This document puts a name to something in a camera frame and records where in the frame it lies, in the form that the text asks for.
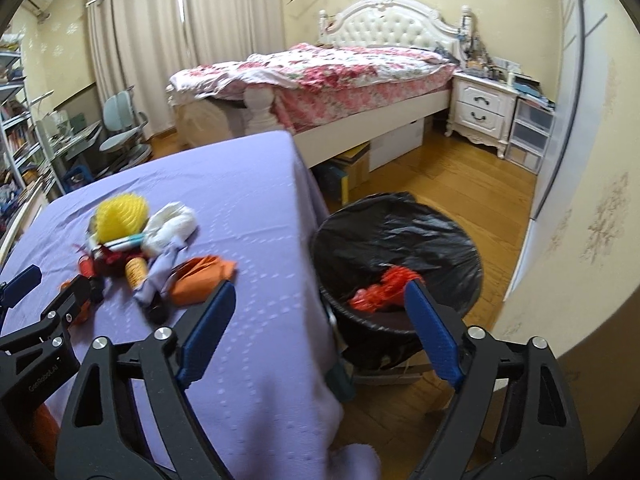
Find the dark red mesh net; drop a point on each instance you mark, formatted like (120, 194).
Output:
(111, 264)

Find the sliding wardrobe door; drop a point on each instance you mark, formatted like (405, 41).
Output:
(578, 108)

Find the study desk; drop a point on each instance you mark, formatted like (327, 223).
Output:
(61, 145)

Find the black bag trash bin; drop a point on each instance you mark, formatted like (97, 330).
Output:
(356, 245)

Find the yellow foam fruit net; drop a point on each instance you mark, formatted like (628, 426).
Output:
(120, 216)

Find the red label dark bottle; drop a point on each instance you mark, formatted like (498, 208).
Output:
(86, 267)

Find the white bed with headboard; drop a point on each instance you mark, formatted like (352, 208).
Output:
(366, 23)

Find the purple tablecloth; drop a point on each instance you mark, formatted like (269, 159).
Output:
(245, 211)

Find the white nightstand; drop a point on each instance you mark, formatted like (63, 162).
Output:
(481, 110)

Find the cardboard box under bed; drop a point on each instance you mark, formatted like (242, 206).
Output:
(339, 175)

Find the beige curtains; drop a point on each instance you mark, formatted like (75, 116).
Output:
(140, 44)

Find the white storage box under bed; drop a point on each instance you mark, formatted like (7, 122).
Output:
(396, 143)

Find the translucent plastic drawer unit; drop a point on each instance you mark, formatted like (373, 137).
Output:
(530, 134)

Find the orange paper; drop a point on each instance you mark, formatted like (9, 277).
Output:
(193, 281)

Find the white tissue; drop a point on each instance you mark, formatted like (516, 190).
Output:
(175, 220)

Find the orange-red foam net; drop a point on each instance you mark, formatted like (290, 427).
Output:
(387, 293)

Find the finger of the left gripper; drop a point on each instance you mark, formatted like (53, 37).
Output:
(14, 291)
(73, 305)

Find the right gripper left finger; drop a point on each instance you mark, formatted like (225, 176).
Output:
(102, 436)

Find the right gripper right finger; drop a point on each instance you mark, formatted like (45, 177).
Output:
(538, 435)

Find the light green desk chair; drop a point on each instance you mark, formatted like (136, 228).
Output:
(124, 126)

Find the white bookshelf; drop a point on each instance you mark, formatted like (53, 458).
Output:
(24, 159)

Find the pink floral quilt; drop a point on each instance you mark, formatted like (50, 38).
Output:
(314, 86)

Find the teal white paper box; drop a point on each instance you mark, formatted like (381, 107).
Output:
(119, 245)

